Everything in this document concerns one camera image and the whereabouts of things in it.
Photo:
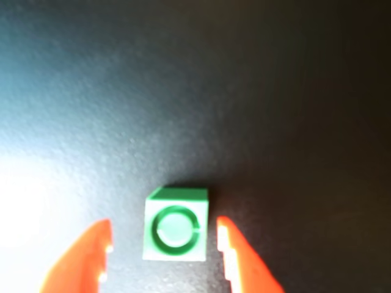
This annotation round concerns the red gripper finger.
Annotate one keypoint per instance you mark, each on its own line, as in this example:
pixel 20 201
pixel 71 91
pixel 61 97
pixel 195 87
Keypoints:
pixel 79 262
pixel 247 268

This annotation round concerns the green cube with O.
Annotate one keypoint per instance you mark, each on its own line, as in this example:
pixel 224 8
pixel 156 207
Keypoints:
pixel 175 229

